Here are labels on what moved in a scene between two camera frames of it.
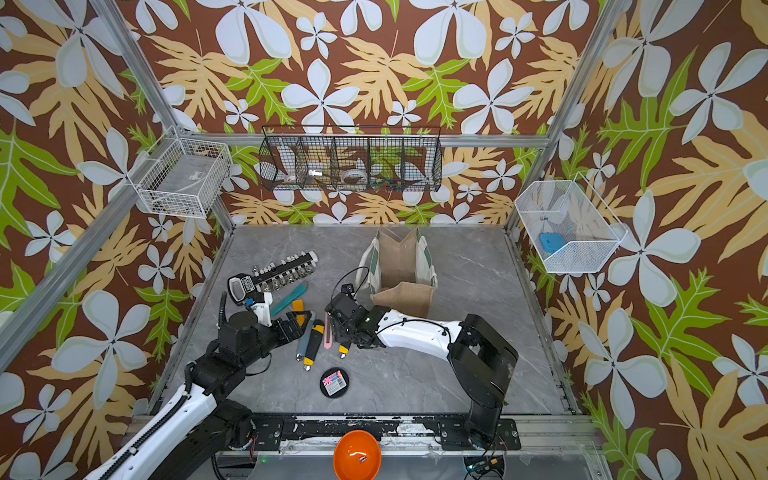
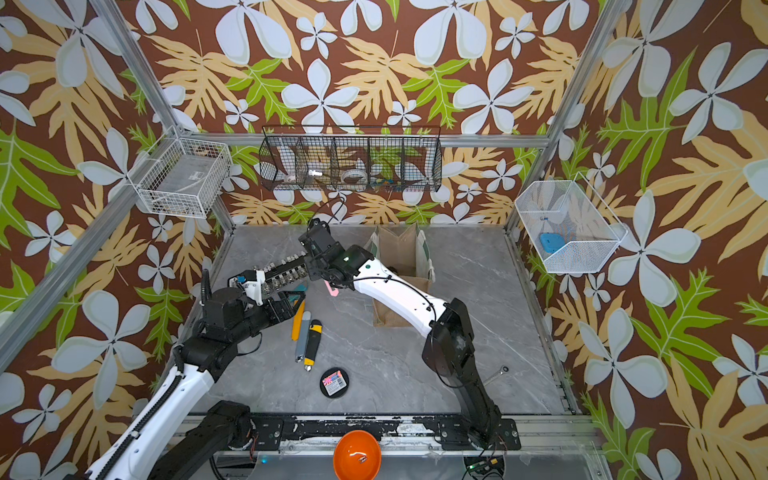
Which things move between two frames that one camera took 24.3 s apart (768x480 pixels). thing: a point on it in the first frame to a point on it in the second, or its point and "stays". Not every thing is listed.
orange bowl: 357,456 stays
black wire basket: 367,159 stays
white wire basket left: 182,177 stays
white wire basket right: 573,210 stays
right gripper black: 339,335 to 313,272
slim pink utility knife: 328,331 to 333,292
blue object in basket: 551,242 stays
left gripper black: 287,336 to 287,310
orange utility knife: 298,305 stays
